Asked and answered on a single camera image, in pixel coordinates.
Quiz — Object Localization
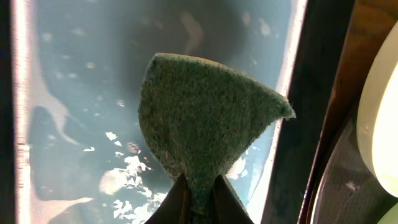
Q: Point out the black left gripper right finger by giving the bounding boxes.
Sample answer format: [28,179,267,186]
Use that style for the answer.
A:
[213,175,253,224]

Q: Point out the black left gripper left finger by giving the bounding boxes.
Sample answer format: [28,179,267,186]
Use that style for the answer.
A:
[145,174,190,224]

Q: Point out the green scouring sponge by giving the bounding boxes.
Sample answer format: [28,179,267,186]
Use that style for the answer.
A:
[138,53,295,223]

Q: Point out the mint plate with blue streak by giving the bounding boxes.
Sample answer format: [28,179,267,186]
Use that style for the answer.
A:
[377,203,398,224]

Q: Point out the round black tray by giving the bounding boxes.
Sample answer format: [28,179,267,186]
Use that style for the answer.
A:
[298,103,397,224]

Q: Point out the black rectangular water tray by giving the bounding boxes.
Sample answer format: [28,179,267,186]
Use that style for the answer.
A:
[1,0,354,223]

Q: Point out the mint plate with scribble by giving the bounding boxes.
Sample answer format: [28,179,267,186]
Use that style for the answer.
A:
[356,25,397,197]

